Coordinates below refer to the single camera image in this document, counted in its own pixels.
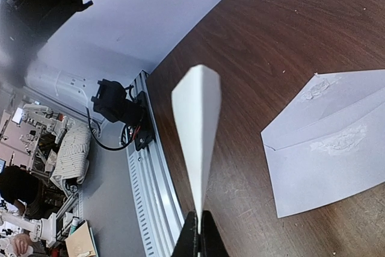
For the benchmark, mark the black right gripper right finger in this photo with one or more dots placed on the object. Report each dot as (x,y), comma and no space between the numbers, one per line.
(211,243)

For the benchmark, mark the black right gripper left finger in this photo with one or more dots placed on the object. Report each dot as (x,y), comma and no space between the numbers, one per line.
(187,244)

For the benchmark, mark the beige paper sheet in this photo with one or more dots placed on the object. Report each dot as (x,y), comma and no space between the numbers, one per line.
(196,104)

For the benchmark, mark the grey envelope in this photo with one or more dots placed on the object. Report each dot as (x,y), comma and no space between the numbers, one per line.
(327,144)

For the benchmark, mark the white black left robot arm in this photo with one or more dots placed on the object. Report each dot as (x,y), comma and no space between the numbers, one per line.
(70,51)

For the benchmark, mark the cluttered background workbench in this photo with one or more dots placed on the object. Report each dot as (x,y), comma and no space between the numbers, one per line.
(71,165)

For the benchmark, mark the aluminium front table rail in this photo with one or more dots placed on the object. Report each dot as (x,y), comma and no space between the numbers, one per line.
(159,214)

